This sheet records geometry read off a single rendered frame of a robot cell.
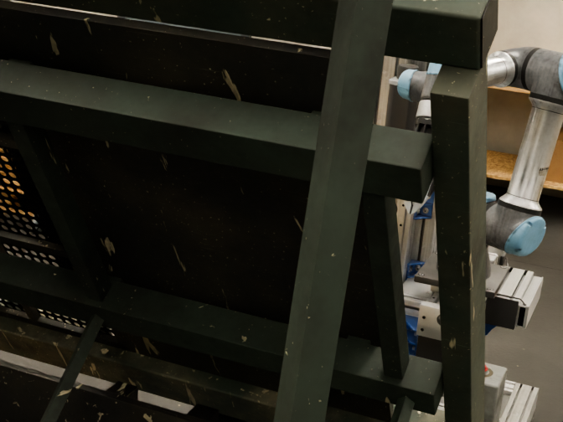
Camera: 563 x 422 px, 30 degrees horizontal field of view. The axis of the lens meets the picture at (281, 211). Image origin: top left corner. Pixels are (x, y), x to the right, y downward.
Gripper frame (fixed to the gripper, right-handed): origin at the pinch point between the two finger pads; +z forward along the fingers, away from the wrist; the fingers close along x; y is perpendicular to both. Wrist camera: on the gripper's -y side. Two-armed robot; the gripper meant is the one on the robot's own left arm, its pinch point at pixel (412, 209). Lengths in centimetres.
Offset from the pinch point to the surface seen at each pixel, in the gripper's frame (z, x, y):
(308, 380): 42, 22, 118
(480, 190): 5, 25, 57
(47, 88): 5, -50, 77
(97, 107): 7, -38, 78
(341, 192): 22, 23, 124
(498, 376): 31, 23, -33
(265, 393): 49, -28, -13
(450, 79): -5, 21, 82
